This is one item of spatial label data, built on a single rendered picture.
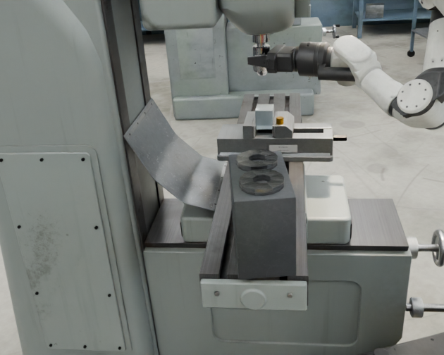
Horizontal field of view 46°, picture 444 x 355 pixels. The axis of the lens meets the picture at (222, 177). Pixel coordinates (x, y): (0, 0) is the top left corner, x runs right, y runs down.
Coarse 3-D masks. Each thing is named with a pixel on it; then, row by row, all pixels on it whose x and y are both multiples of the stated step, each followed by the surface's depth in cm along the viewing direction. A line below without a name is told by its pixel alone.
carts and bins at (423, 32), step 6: (414, 0) 559; (414, 6) 561; (414, 12) 563; (414, 18) 566; (414, 24) 569; (414, 30) 565; (420, 30) 563; (426, 30) 561; (426, 36) 539; (408, 54) 584
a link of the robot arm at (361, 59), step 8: (336, 40) 130; (344, 40) 129; (352, 40) 129; (336, 48) 129; (344, 48) 128; (352, 48) 127; (360, 48) 126; (368, 48) 126; (344, 56) 126; (352, 56) 125; (360, 56) 124; (368, 56) 124; (376, 56) 125; (352, 64) 124; (360, 64) 124; (368, 64) 124; (376, 64) 125; (352, 72) 126; (360, 72) 125; (368, 72) 124; (360, 80) 125; (360, 88) 127
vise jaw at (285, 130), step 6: (276, 114) 161; (282, 114) 160; (288, 114) 161; (288, 120) 156; (276, 126) 152; (282, 126) 152; (288, 126) 153; (276, 132) 153; (282, 132) 153; (288, 132) 152
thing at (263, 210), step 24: (240, 168) 111; (264, 168) 109; (240, 192) 102; (264, 192) 100; (288, 192) 100; (240, 216) 100; (264, 216) 100; (288, 216) 100; (240, 240) 103; (264, 240) 103; (288, 240) 103; (240, 264) 105; (264, 264) 105; (288, 264) 106
